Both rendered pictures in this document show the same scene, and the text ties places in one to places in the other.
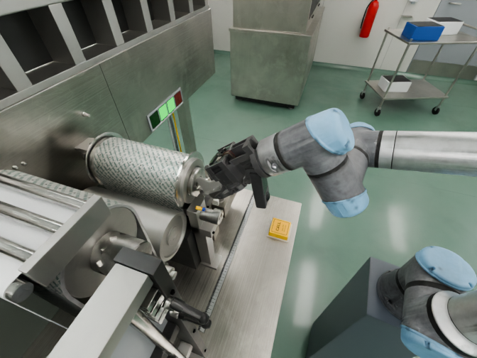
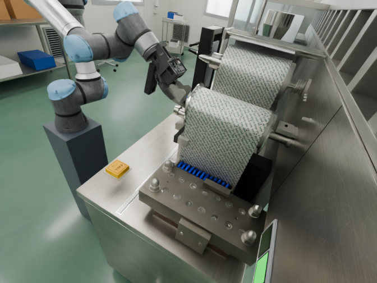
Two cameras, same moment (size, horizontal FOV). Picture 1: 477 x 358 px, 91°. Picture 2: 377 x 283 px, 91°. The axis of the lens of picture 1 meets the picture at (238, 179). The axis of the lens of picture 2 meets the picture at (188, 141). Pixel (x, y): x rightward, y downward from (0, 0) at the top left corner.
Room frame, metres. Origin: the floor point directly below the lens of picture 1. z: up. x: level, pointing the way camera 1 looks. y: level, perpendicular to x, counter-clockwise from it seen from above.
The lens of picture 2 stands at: (0.99, 0.13, 1.55)
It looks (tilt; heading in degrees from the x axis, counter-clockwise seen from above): 39 degrees down; 181
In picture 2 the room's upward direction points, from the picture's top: 11 degrees clockwise
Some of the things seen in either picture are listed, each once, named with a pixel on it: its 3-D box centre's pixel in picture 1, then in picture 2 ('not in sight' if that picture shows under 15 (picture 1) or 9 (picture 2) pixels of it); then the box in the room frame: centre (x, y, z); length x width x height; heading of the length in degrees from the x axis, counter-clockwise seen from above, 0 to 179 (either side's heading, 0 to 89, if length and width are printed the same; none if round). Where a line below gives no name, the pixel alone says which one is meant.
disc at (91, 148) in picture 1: (108, 158); (266, 132); (0.50, 0.36, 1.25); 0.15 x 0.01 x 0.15; 161
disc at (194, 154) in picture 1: (191, 180); (194, 104); (0.41, 0.12, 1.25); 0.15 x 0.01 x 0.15; 161
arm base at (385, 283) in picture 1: (411, 290); (70, 117); (0.25, -0.51, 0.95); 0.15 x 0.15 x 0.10
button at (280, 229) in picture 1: (280, 229); (117, 168); (0.49, -0.16, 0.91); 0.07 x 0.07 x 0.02; 71
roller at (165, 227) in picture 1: (130, 221); not in sight; (0.34, 0.27, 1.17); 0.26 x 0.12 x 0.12; 71
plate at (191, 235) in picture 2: not in sight; (191, 237); (0.73, 0.19, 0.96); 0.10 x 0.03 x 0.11; 71
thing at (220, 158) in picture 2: not in sight; (211, 156); (0.51, 0.21, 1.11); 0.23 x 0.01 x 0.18; 71
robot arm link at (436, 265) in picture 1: (435, 276); (65, 96); (0.25, -0.51, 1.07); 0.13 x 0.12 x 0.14; 149
